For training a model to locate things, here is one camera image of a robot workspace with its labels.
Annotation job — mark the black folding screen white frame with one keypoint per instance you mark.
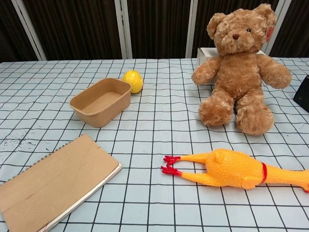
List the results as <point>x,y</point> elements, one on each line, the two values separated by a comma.
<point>84,24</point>

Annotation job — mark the blue checked tablecloth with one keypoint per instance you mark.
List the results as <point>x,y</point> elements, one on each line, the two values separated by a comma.
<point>157,120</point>

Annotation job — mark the yellow plastic egg toy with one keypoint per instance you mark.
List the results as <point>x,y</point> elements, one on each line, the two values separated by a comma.
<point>134,79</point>

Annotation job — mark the white cardboard box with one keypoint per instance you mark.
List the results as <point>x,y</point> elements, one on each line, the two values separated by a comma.
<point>205,54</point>

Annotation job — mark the brown plush teddy bear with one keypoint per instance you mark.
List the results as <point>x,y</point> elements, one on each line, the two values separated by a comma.
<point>241,72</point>

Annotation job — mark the brown spiral notebook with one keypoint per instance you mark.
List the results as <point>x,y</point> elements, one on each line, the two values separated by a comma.
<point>55,178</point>

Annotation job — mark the brown paper food tray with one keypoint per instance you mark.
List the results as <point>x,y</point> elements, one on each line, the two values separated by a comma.
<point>96,118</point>

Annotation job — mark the black box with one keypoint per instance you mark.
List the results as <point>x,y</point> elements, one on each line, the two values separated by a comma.
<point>303,96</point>

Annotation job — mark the yellow rubber chicken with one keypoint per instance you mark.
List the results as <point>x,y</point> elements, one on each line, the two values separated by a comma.
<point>224,169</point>

